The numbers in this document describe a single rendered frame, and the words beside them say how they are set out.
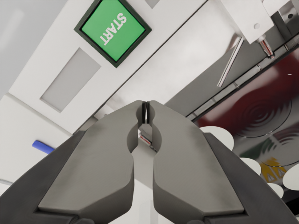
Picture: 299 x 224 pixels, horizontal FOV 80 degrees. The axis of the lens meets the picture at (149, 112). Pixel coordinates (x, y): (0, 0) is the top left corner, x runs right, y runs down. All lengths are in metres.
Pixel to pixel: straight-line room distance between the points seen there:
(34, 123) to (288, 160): 0.46
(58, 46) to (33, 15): 1.12
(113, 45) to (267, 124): 0.29
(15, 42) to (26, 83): 1.19
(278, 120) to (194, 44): 0.20
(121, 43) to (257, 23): 0.17
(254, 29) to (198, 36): 0.07
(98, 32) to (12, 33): 1.25
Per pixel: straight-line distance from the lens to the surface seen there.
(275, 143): 0.42
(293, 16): 0.38
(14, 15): 1.41
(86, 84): 0.23
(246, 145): 0.39
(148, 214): 0.35
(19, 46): 1.44
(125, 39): 0.20
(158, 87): 0.31
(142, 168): 0.34
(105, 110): 0.30
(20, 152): 0.34
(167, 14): 0.20
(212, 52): 0.30
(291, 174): 0.51
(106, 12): 0.20
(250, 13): 0.28
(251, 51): 0.39
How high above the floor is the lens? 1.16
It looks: 59 degrees down
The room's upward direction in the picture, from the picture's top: 179 degrees counter-clockwise
